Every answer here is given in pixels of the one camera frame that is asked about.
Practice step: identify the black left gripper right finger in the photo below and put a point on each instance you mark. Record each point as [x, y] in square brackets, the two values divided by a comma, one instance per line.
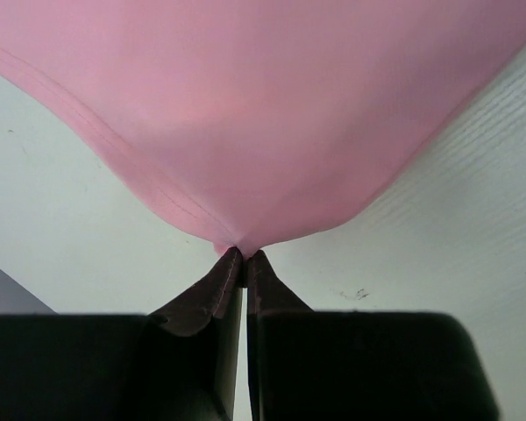
[305, 364]

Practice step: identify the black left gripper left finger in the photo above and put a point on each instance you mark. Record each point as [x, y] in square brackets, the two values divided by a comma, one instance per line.
[177, 363]

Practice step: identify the pink t shirt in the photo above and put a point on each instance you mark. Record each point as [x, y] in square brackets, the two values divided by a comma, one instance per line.
[248, 123]

